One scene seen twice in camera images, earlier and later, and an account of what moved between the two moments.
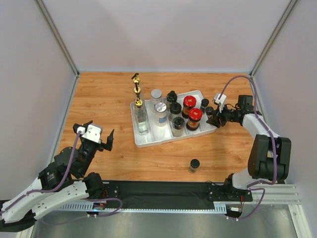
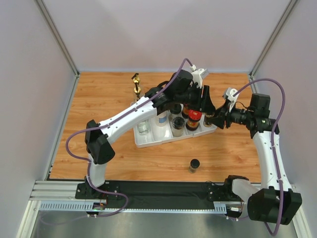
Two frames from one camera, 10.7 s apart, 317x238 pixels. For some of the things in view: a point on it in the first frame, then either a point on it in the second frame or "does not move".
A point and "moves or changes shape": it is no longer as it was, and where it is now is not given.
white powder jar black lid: (178, 124) does not move
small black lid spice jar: (209, 110) moves or changes shape
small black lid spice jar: (194, 163) does not move
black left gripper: (109, 145) → (208, 105)
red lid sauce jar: (188, 102) does not move
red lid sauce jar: (194, 115) does not move
